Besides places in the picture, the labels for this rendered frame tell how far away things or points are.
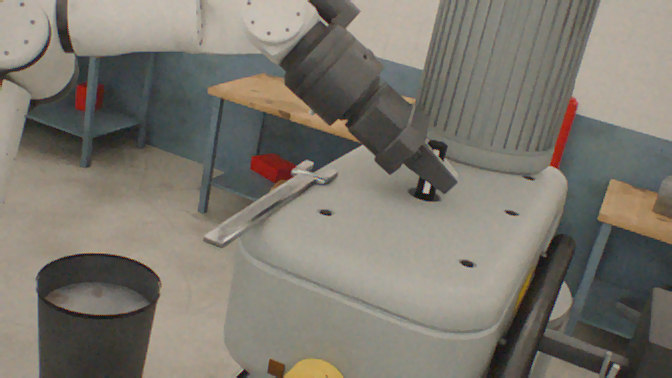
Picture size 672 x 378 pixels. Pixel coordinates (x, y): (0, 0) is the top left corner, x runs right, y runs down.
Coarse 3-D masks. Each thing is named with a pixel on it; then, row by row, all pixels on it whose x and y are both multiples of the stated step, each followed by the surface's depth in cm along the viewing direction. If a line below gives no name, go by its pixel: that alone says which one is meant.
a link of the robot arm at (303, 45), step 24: (264, 0) 74; (288, 0) 74; (312, 0) 79; (336, 0) 79; (264, 24) 74; (288, 24) 75; (312, 24) 78; (336, 24) 79; (264, 48) 78; (288, 48) 78; (312, 48) 77; (336, 48) 77; (288, 72) 79; (312, 72) 77
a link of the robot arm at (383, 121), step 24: (360, 48) 79; (336, 72) 77; (360, 72) 77; (312, 96) 79; (336, 96) 78; (360, 96) 78; (384, 96) 79; (336, 120) 79; (360, 120) 78; (384, 120) 78; (408, 120) 79; (384, 144) 79; (408, 144) 77; (384, 168) 79
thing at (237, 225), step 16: (304, 176) 80; (320, 176) 81; (336, 176) 83; (272, 192) 74; (288, 192) 75; (256, 208) 70; (272, 208) 71; (224, 224) 65; (240, 224) 66; (256, 224) 68; (208, 240) 63; (224, 240) 63
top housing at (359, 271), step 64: (320, 192) 79; (384, 192) 82; (448, 192) 86; (512, 192) 91; (256, 256) 69; (320, 256) 67; (384, 256) 67; (448, 256) 70; (512, 256) 74; (256, 320) 71; (320, 320) 68; (384, 320) 65; (448, 320) 63; (512, 320) 86
